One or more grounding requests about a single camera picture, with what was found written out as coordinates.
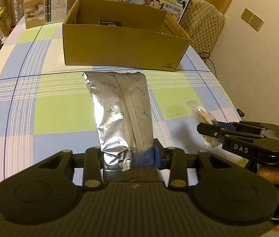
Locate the checkered tablecloth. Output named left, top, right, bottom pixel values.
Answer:
left=0, top=20, right=240, bottom=182

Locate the white product box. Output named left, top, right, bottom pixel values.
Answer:
left=23, top=0, right=67, bottom=29

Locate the brown cardboard box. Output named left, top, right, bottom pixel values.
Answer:
left=62, top=0, right=191, bottom=72

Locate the quilted beige chair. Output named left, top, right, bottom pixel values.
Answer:
left=180, top=0, right=226, bottom=60

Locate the black cable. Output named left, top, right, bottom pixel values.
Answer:
left=198, top=52, right=217, bottom=77

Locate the wall socket pair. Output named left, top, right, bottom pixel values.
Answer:
left=241, top=8, right=264, bottom=32

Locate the silver foil pouch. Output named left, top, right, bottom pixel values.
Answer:
left=83, top=72, right=162, bottom=182

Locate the cotton swab plastic bag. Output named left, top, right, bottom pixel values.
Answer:
left=186, top=100, right=221, bottom=148

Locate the small black box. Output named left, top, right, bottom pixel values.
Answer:
left=99, top=20, right=122, bottom=27

